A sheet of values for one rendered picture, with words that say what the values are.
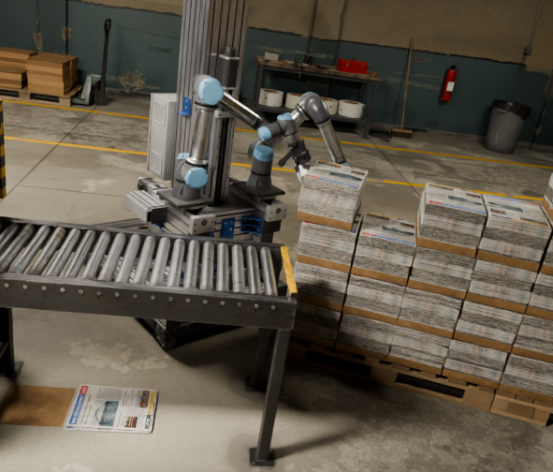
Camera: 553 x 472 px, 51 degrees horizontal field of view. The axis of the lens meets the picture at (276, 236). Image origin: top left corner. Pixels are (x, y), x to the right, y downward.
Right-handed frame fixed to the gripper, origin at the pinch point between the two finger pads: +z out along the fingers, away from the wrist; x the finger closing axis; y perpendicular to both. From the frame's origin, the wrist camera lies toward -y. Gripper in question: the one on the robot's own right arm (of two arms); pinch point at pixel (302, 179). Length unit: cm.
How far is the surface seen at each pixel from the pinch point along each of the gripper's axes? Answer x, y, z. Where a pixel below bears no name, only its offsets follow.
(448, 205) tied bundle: -15, 68, 30
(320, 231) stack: -17.9, 4.2, 24.9
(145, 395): -79, -88, 62
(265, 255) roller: -61, -11, 16
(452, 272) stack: -17, 60, 64
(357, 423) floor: -55, -1, 113
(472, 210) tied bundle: -15, 77, 36
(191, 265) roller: -87, -33, 4
